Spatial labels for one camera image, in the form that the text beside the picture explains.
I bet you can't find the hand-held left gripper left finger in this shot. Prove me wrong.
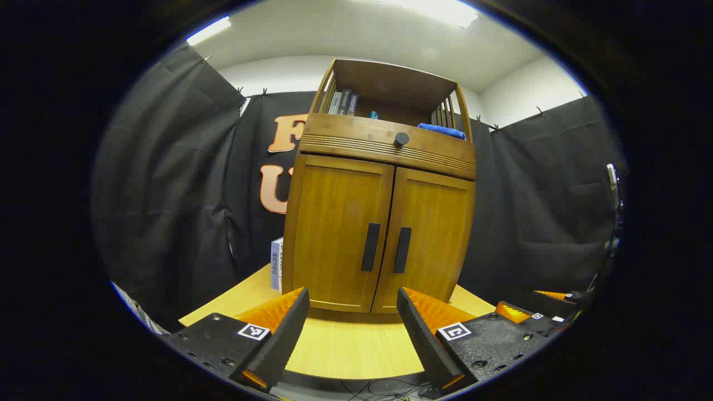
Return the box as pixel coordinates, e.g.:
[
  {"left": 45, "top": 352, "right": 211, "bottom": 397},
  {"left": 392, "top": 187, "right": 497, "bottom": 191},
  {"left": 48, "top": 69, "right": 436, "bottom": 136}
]
[{"left": 162, "top": 287, "right": 311, "bottom": 393}]

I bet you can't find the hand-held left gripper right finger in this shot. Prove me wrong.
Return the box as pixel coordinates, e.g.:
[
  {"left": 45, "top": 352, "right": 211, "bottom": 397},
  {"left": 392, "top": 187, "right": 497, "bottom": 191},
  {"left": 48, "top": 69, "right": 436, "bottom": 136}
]
[{"left": 397, "top": 287, "right": 558, "bottom": 396}]

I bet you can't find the wooden double-door shoe cabinet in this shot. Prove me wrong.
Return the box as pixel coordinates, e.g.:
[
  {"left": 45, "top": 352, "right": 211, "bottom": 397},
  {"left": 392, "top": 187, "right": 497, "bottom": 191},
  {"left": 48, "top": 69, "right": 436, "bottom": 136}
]
[{"left": 281, "top": 58, "right": 478, "bottom": 314}]

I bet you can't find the white paperback book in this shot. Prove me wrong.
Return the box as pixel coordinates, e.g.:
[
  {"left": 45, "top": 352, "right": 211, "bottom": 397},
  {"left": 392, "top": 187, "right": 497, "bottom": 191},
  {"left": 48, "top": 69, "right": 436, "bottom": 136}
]
[{"left": 270, "top": 237, "right": 285, "bottom": 291}]

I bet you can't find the striped grey cloth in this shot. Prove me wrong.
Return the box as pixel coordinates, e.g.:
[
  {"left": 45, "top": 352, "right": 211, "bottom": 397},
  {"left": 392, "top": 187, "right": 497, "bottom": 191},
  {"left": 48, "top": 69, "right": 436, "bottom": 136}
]
[{"left": 111, "top": 281, "right": 169, "bottom": 336}]

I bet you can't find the black backdrop cloth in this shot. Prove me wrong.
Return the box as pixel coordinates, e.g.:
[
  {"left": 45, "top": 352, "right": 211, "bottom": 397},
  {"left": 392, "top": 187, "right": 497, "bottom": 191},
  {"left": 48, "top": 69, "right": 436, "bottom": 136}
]
[{"left": 92, "top": 45, "right": 630, "bottom": 335}]

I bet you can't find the blue towel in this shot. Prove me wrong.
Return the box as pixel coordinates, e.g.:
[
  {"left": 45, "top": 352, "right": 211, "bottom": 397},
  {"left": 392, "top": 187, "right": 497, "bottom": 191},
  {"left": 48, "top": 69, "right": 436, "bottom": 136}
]
[{"left": 418, "top": 123, "right": 467, "bottom": 140}]

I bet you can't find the ceiling light panel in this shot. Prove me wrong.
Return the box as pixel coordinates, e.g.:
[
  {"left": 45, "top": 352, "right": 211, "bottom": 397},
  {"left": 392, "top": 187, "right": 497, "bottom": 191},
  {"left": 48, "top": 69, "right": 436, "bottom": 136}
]
[{"left": 384, "top": 0, "right": 480, "bottom": 28}]

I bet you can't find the ceiling light tube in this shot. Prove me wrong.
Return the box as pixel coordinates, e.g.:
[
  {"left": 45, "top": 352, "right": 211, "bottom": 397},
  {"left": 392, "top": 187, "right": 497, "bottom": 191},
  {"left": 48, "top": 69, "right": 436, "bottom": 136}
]
[{"left": 185, "top": 16, "right": 232, "bottom": 46}]

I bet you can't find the tangle of black cables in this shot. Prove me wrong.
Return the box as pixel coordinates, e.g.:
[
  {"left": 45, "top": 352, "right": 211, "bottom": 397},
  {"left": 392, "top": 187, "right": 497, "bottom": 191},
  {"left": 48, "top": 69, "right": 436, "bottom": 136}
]
[{"left": 340, "top": 379, "right": 441, "bottom": 401}]

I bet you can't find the black left door handle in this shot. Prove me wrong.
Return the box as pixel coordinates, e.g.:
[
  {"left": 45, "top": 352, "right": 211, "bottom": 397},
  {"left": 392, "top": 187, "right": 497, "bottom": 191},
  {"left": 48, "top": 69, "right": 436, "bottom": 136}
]
[{"left": 361, "top": 223, "right": 382, "bottom": 272}]

